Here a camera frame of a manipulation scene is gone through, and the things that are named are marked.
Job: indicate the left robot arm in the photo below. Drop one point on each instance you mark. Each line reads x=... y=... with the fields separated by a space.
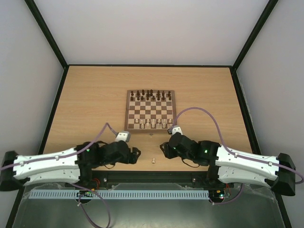
x=70 y=166

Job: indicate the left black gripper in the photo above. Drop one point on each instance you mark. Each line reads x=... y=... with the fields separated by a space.
x=134 y=157

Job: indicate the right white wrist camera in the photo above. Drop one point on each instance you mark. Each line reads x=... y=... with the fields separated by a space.
x=175 y=129

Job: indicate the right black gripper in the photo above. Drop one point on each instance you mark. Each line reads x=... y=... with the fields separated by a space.
x=167 y=149

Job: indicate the left electronics board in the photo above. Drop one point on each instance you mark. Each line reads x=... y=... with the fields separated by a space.
x=85 y=194

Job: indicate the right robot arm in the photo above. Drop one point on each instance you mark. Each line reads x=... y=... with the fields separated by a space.
x=231 y=166

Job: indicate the light blue cable duct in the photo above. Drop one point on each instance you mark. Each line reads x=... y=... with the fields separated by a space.
x=125 y=194

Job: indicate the wooden chess board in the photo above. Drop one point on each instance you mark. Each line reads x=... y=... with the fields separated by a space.
x=149 y=109

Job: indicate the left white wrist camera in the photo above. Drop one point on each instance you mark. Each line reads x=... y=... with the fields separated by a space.
x=123 y=136

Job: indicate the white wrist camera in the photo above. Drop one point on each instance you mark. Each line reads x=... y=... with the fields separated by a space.
x=123 y=136
x=175 y=129

